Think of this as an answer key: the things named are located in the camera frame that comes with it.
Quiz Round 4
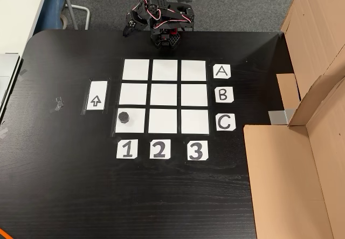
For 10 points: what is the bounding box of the black octagonal token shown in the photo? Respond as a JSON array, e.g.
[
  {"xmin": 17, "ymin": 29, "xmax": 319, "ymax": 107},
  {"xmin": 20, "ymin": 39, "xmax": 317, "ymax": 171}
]
[{"xmin": 118, "ymin": 111, "xmax": 131, "ymax": 125}]

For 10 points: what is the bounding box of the white paper grid square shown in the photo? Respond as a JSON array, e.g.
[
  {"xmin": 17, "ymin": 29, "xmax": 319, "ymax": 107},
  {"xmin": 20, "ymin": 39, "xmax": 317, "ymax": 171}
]
[
  {"xmin": 151, "ymin": 59, "xmax": 178, "ymax": 81},
  {"xmin": 118, "ymin": 83, "xmax": 148, "ymax": 106},
  {"xmin": 114, "ymin": 108, "xmax": 147, "ymax": 134},
  {"xmin": 122, "ymin": 59, "xmax": 150, "ymax": 81},
  {"xmin": 181, "ymin": 109, "xmax": 210, "ymax": 135},
  {"xmin": 181, "ymin": 59, "xmax": 207, "ymax": 81},
  {"xmin": 150, "ymin": 83, "xmax": 178, "ymax": 107},
  {"xmin": 148, "ymin": 108, "xmax": 178, "ymax": 135},
  {"xmin": 181, "ymin": 83, "xmax": 209, "ymax": 107}
]

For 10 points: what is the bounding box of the grey metal table leg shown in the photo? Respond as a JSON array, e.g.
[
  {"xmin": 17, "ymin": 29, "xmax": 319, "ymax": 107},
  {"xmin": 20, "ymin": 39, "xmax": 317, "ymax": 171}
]
[{"xmin": 59, "ymin": 0, "xmax": 91, "ymax": 31}]

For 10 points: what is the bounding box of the white arrow paper sheet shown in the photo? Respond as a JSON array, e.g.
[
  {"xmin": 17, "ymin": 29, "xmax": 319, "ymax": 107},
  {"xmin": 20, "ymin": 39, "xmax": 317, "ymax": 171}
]
[{"xmin": 86, "ymin": 80, "xmax": 108, "ymax": 111}]

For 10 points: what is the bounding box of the paper label letter A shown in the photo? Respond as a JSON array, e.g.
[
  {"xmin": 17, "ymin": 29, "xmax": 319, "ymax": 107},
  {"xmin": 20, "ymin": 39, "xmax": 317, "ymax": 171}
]
[{"xmin": 212, "ymin": 64, "xmax": 232, "ymax": 80}]

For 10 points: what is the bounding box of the clear tape scrap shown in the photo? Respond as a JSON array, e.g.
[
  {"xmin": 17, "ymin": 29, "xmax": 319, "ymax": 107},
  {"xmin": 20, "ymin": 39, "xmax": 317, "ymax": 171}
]
[
  {"xmin": 49, "ymin": 96, "xmax": 66, "ymax": 114},
  {"xmin": 18, "ymin": 67, "xmax": 29, "ymax": 82},
  {"xmin": 0, "ymin": 120, "xmax": 9, "ymax": 139}
]

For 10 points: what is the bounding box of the paper label letter B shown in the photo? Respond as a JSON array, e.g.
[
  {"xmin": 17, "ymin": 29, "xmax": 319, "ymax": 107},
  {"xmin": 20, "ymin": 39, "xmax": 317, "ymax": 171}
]
[{"xmin": 214, "ymin": 86, "xmax": 235, "ymax": 104}]

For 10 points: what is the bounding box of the white table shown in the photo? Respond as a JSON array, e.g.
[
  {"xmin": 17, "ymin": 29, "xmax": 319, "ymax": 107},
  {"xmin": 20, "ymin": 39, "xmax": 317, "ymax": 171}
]
[{"xmin": 0, "ymin": 0, "xmax": 51, "ymax": 55}]

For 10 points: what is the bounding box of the paper label number 1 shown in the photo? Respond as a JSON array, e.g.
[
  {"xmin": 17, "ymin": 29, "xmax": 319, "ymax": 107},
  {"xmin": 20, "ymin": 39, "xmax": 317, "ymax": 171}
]
[{"xmin": 116, "ymin": 139, "xmax": 139, "ymax": 160}]

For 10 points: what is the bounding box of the paper label number 2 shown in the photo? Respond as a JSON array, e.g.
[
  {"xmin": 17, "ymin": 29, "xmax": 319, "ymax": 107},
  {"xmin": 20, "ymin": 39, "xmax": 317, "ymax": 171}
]
[{"xmin": 149, "ymin": 139, "xmax": 172, "ymax": 160}]

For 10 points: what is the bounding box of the paper label letter C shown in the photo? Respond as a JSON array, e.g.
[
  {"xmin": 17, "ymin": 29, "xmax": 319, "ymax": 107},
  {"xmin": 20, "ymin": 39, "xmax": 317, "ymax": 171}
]
[{"xmin": 215, "ymin": 113, "xmax": 237, "ymax": 132}]

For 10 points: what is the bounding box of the silver laptop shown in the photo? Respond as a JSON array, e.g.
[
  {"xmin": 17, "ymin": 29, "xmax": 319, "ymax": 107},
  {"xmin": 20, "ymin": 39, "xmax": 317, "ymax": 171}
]
[{"xmin": 0, "ymin": 52, "xmax": 21, "ymax": 116}]

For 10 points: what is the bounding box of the paper label number 3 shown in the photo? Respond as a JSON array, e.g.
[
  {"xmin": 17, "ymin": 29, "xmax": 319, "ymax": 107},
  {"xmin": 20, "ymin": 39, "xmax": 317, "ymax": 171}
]
[{"xmin": 187, "ymin": 140, "xmax": 209, "ymax": 161}]

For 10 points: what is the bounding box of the large brown cardboard panel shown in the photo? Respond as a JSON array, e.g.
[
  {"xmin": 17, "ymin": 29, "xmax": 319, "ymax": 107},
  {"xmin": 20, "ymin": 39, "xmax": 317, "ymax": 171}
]
[
  {"xmin": 243, "ymin": 58, "xmax": 345, "ymax": 239},
  {"xmin": 275, "ymin": 0, "xmax": 345, "ymax": 108}
]

